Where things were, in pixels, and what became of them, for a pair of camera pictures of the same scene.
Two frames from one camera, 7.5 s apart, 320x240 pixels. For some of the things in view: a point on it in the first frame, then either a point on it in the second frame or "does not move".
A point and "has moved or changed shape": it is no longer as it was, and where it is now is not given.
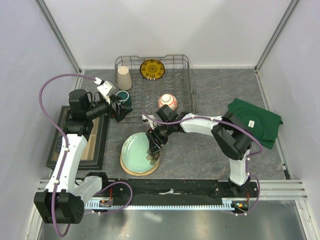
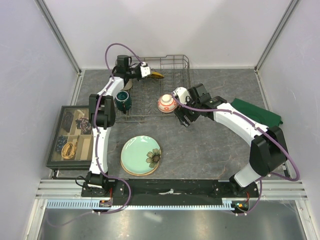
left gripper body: [117, 103] to [134, 73]
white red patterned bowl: [168, 99] does not move
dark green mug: [125, 98] does not move
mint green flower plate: [134, 156] does not move
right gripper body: [160, 132] to [193, 114]
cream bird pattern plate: [140, 174] does not move
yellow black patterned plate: [152, 69] has moved or changed shape
